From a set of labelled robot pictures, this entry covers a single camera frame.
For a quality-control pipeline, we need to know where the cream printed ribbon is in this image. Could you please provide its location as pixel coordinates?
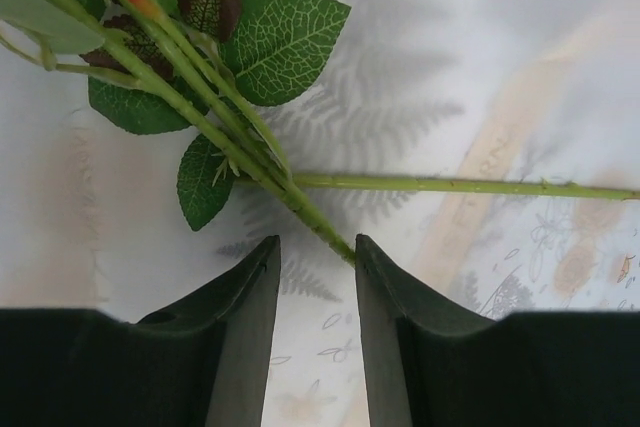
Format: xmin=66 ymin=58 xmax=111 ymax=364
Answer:
xmin=416 ymin=10 xmax=639 ymax=293

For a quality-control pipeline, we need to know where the pink rose stem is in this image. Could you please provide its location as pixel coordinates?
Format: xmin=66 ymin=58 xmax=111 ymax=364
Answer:
xmin=293 ymin=173 xmax=639 ymax=201
xmin=1 ymin=0 xmax=355 ymax=263

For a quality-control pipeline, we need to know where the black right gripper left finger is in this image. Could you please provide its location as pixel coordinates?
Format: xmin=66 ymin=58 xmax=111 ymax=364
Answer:
xmin=1 ymin=236 xmax=281 ymax=426

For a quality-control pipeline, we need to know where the white wrapping paper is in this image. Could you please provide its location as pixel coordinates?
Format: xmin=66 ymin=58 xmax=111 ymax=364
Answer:
xmin=0 ymin=0 xmax=640 ymax=427

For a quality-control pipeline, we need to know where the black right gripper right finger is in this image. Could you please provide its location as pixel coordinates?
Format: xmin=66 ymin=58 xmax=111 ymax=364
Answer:
xmin=355 ymin=235 xmax=639 ymax=426

